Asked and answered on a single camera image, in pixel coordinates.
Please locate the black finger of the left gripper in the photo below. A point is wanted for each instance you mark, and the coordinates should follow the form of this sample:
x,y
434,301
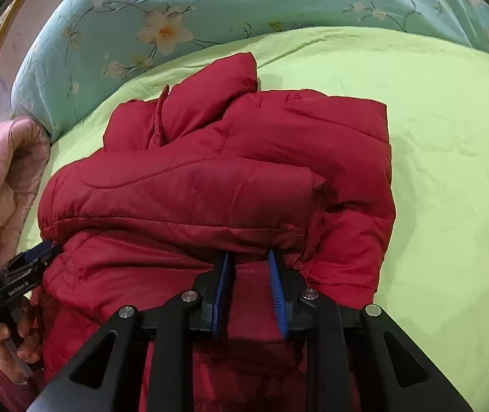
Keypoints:
x,y
40,256

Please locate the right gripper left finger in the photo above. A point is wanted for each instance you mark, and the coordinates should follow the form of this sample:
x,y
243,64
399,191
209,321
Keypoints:
x,y
215,289

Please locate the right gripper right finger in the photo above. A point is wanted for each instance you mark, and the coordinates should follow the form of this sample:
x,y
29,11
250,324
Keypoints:
x,y
287,285

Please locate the red quilted puffer jacket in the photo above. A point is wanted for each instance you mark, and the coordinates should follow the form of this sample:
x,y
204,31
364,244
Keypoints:
x,y
215,166

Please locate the left forearm red sleeve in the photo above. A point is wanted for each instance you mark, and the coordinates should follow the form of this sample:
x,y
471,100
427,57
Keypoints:
x,y
17,397

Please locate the person's left hand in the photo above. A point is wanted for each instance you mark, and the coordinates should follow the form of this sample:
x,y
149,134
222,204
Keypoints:
x,y
30,349

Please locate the pink quilted blanket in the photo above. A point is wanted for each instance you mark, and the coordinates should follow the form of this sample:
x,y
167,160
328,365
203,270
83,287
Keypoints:
x,y
24,153

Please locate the light green bed sheet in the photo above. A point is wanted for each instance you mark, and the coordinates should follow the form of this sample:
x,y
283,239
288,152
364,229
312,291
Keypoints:
x,y
435,276

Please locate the teal floral quilt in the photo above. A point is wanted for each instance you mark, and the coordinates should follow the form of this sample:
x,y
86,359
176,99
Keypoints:
x,y
89,48

